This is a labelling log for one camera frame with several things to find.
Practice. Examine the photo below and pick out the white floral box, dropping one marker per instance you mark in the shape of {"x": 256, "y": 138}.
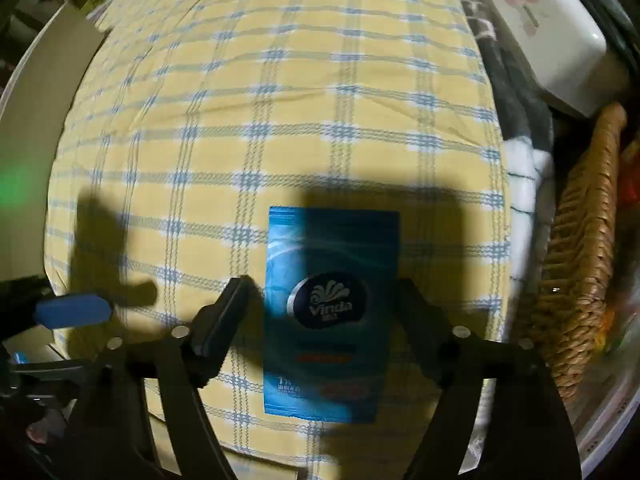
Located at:
{"x": 550, "y": 35}

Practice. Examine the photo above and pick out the blue tissue packet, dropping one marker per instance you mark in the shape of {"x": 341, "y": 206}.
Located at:
{"x": 330, "y": 260}

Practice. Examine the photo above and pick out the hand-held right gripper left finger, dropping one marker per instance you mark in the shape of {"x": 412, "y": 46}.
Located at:
{"x": 220, "y": 320}

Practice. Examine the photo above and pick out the grey white patterned blanket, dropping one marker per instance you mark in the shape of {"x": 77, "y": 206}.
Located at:
{"x": 520, "y": 125}

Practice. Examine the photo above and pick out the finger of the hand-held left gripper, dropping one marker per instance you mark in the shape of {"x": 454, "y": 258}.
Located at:
{"x": 45, "y": 367}
{"x": 70, "y": 310}

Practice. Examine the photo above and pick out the yellow checked tablecloth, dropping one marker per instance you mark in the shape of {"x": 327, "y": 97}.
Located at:
{"x": 300, "y": 110}

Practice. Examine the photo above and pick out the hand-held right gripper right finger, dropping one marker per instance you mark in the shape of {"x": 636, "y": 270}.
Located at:
{"x": 417, "y": 330}

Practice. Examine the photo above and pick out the wicker basket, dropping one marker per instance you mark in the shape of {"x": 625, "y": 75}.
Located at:
{"x": 585, "y": 240}

